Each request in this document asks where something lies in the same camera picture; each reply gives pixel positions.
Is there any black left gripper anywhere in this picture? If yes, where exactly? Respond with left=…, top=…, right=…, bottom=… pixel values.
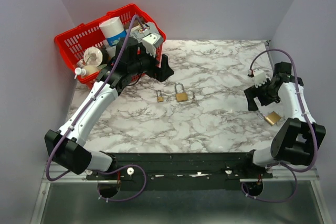
left=129, top=44, right=175, bottom=82

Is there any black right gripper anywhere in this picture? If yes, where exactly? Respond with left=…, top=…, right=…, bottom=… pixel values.
left=244, top=78, right=280, bottom=111

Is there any small brass padlock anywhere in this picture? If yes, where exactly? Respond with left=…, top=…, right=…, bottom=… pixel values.
left=156, top=90, right=164, bottom=103

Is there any brass padlock long shackle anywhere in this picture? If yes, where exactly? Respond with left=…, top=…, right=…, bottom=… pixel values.
left=174, top=83, right=188, bottom=102

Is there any large brass padlock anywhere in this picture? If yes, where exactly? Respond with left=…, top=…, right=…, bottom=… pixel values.
left=255, top=110, right=281, bottom=125

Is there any silver key bunch with ring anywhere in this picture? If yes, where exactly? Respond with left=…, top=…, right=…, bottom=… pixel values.
left=192, top=92, right=199, bottom=106

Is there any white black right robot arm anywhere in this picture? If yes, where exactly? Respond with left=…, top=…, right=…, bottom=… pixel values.
left=241, top=62, right=326, bottom=178

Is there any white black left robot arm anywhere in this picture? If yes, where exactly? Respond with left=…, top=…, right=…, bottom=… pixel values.
left=45, top=33, right=174, bottom=179

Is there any grey cartoon snack bag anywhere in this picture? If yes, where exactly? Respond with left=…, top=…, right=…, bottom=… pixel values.
left=130, top=22, right=161, bottom=42

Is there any grey paper cup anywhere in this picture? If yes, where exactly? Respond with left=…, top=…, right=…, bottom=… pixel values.
left=106, top=46, right=116, bottom=59

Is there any brown chocolate package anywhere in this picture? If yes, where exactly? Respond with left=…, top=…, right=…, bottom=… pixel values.
left=123, top=16, right=146, bottom=30

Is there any white paper towel roll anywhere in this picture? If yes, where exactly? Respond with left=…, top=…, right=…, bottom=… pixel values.
left=99, top=17, right=127, bottom=47

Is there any white pump lotion bottle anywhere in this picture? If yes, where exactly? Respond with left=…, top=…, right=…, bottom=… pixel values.
left=74, top=65, right=99, bottom=79

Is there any red plastic shopping basket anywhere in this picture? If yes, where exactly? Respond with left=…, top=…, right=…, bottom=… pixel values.
left=55, top=4, right=166, bottom=92

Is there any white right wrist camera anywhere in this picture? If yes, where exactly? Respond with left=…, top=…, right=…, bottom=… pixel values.
left=248, top=70, right=268, bottom=88

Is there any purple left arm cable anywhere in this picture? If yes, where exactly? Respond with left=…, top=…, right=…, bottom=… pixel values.
left=46, top=14, right=146, bottom=182

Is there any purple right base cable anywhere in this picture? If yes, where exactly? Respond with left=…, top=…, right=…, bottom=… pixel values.
left=240, top=162, right=298, bottom=203

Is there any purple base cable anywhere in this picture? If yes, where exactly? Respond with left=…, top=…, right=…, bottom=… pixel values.
left=98, top=165, right=147, bottom=204
left=240, top=162, right=298, bottom=203

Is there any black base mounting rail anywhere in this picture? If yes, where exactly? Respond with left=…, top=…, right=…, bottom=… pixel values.
left=87, top=152, right=272, bottom=191

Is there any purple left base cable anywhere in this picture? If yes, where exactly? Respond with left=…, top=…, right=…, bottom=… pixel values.
left=98, top=165, right=147, bottom=204

